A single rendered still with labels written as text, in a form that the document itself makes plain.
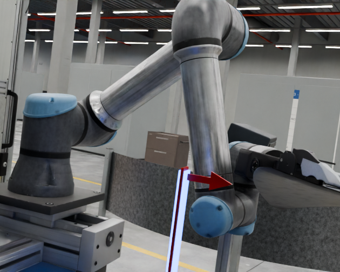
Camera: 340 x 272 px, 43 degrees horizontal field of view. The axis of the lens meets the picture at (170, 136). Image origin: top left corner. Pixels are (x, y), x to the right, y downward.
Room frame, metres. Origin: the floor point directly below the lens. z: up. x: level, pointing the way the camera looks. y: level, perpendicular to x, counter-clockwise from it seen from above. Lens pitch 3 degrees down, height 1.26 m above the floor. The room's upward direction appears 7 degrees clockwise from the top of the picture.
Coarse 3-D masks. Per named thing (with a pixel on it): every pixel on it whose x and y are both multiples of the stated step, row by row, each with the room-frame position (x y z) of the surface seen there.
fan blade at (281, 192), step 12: (264, 168) 0.43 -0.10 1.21; (264, 180) 0.49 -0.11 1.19; (276, 180) 0.47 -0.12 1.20; (288, 180) 0.44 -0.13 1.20; (300, 180) 0.42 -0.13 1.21; (264, 192) 0.56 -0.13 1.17; (276, 192) 0.55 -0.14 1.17; (288, 192) 0.53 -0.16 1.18; (300, 192) 0.52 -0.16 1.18; (312, 192) 0.49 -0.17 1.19; (324, 192) 0.45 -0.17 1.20; (336, 192) 0.42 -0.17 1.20; (276, 204) 0.61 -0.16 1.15; (288, 204) 0.60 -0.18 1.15; (300, 204) 0.59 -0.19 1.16; (312, 204) 0.58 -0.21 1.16; (324, 204) 0.57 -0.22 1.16; (336, 204) 0.56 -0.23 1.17
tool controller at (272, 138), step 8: (232, 128) 1.11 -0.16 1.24; (240, 128) 1.10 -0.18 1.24; (248, 128) 1.11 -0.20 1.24; (256, 128) 1.31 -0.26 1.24; (232, 136) 1.10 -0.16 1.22; (240, 136) 1.10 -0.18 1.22; (248, 136) 1.09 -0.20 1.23; (256, 136) 1.09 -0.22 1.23; (264, 136) 1.08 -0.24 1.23; (272, 136) 1.21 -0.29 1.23; (256, 144) 1.09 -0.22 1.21; (264, 144) 1.08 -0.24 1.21; (272, 144) 1.16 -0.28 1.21
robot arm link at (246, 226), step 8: (240, 184) 0.88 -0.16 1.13; (240, 192) 0.88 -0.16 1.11; (248, 192) 0.88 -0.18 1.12; (256, 192) 0.89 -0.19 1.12; (248, 200) 0.87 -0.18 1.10; (256, 200) 0.90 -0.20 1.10; (248, 208) 0.86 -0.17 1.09; (256, 208) 0.90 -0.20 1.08; (248, 216) 0.86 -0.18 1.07; (248, 224) 0.89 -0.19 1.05; (232, 232) 0.88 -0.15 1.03; (240, 232) 0.88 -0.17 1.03; (248, 232) 0.89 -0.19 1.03
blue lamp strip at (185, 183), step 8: (184, 176) 0.54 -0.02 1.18; (184, 184) 0.54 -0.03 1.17; (184, 192) 0.54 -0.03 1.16; (184, 200) 0.55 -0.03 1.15; (184, 208) 0.55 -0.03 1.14; (176, 232) 0.54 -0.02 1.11; (176, 240) 0.54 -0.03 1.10; (176, 248) 0.54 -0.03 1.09; (176, 256) 0.55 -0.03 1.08; (176, 264) 0.55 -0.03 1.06
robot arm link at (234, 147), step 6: (234, 144) 0.92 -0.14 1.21; (240, 144) 0.91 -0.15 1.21; (246, 144) 0.90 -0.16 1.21; (252, 144) 0.89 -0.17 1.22; (234, 150) 0.91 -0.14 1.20; (234, 156) 0.89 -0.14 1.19; (234, 162) 0.89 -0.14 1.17; (234, 168) 0.89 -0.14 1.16; (234, 174) 0.89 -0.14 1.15; (234, 180) 0.89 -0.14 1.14; (240, 180) 0.88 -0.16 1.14; (246, 180) 0.88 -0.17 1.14
